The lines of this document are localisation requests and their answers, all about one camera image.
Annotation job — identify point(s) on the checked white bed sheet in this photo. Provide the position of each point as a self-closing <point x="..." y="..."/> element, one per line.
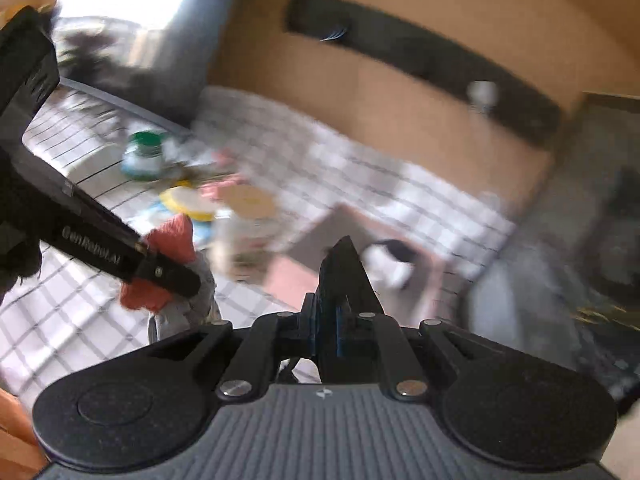
<point x="310" y="150"/>

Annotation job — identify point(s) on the black television screen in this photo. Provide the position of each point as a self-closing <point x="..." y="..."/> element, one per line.
<point x="200" y="35"/>

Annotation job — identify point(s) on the wooden furniture edge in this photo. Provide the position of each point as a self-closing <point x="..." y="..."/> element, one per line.
<point x="17" y="425"/>

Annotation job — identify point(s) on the pink soft item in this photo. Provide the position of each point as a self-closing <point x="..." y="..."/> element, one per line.
<point x="217" y="189"/>

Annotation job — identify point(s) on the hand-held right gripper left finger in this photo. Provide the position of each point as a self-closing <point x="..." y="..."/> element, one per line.
<point x="327" y="310"/>

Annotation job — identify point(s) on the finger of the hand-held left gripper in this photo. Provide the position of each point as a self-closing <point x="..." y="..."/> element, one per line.
<point x="167" y="272"/>

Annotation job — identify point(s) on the pink box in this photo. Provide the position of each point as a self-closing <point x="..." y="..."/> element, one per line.
<point x="320" y="240"/>

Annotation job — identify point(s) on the dark framed panel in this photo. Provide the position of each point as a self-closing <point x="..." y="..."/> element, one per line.
<point x="600" y="170"/>

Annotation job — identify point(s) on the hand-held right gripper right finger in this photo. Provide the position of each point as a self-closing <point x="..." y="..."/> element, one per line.
<point x="356" y="300"/>

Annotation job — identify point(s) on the white hanging item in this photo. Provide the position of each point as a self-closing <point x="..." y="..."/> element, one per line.
<point x="482" y="92"/>

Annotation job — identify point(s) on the green lidded jar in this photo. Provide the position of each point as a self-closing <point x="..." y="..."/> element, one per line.
<point x="144" y="152"/>

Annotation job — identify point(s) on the red and grey plush toy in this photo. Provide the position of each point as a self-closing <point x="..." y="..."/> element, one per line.
<point x="172" y="232"/>

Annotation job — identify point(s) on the clear jar with tan lid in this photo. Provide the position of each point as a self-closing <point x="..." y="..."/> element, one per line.
<point x="247" y="230"/>

